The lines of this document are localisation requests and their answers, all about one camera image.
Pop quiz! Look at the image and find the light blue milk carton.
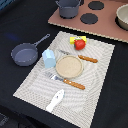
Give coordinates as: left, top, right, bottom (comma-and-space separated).
42, 49, 56, 68

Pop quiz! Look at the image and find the red toy tomato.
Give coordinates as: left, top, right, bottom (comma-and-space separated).
74, 39, 86, 50

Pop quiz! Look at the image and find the grey frying pan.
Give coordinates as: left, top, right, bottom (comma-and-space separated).
11, 34, 50, 66

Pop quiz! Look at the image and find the round wooden plate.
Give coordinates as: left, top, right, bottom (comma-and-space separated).
56, 55, 83, 79

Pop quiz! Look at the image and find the woven beige placemat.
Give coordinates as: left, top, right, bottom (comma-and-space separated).
14, 31, 114, 128

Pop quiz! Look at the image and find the white toy fish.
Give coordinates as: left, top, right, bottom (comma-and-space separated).
46, 89, 65, 112

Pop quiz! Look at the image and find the grey cooking pot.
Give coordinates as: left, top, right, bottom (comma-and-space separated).
56, 0, 81, 19

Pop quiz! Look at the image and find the wooden toy stove board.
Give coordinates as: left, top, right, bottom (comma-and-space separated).
48, 0, 128, 43

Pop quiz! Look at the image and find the cream sink bowl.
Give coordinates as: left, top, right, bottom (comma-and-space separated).
116, 4, 128, 30

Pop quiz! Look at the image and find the wooden handled toy fork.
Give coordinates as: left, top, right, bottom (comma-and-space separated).
45, 72, 85, 90

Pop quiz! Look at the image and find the wooden handled toy knife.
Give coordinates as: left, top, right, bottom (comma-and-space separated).
58, 50, 98, 63

